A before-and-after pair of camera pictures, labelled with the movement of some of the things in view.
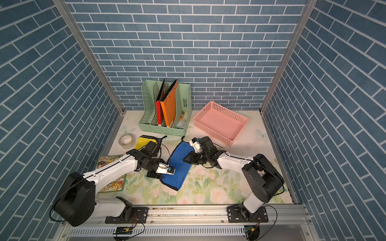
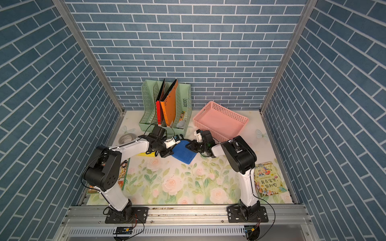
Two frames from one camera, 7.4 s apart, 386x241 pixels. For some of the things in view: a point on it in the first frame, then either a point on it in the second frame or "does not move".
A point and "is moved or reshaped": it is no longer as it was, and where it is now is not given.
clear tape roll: x=127 y=141 does not move
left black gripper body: x=153 y=165 → x=161 y=147
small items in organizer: x=181 y=123 does not move
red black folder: x=159 y=106 does not move
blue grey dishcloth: x=183 y=168 is moved or reshaped
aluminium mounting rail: x=279 y=216 does not move
